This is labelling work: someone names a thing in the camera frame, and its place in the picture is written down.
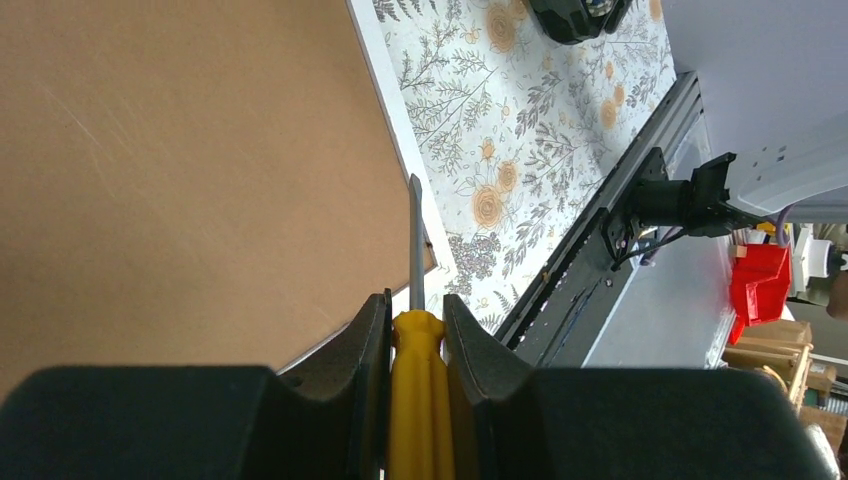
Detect black poker chip case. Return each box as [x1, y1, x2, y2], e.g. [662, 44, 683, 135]
[528, 0, 633, 45]

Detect floral patterned table mat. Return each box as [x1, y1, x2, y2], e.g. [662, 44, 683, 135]
[374, 1, 676, 332]

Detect yellow handled screwdriver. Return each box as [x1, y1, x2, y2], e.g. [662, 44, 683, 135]
[386, 174, 456, 479]

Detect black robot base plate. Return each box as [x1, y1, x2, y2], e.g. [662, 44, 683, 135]
[494, 147, 668, 368]

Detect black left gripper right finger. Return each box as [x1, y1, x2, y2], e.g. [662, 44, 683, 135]
[443, 294, 829, 479]

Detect white picture frame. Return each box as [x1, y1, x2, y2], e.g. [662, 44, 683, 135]
[0, 0, 458, 405]

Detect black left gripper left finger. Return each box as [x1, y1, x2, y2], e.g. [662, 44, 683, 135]
[1, 293, 392, 479]

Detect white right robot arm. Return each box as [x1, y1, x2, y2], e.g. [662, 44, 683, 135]
[627, 113, 847, 238]

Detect aluminium front rail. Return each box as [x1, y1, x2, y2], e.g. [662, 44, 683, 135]
[503, 69, 707, 346]

